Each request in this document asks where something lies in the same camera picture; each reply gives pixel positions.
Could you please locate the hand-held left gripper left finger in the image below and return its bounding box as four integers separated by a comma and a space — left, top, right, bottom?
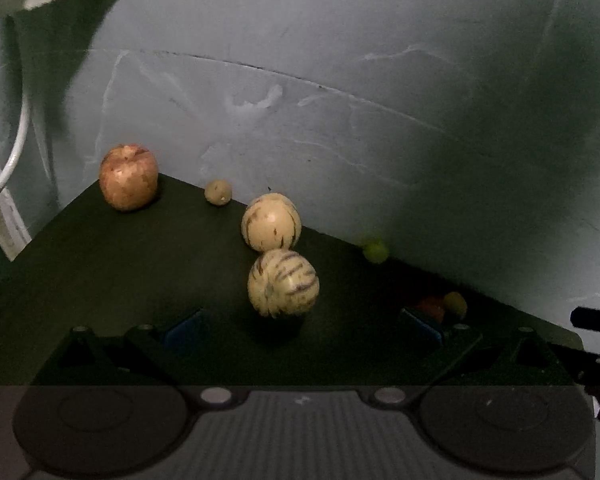
30, 307, 238, 407

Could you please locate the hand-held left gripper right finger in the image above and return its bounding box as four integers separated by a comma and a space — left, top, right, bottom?
368, 306, 579, 407

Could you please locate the green grape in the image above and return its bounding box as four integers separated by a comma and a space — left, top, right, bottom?
362, 239, 391, 265

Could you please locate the dark striped pepino melon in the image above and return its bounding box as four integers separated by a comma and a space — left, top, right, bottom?
247, 249, 321, 318

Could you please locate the red apple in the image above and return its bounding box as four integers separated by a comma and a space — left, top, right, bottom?
98, 144, 160, 212

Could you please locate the small red tomato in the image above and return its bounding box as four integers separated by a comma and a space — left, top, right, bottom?
416, 296, 447, 325

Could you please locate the brown longan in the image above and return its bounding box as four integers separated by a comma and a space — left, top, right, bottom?
443, 291, 468, 322
204, 179, 233, 207

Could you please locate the pale pepino melon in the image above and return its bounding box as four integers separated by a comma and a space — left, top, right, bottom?
241, 192, 302, 253

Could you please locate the white hose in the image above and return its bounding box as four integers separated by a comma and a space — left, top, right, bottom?
0, 85, 32, 206

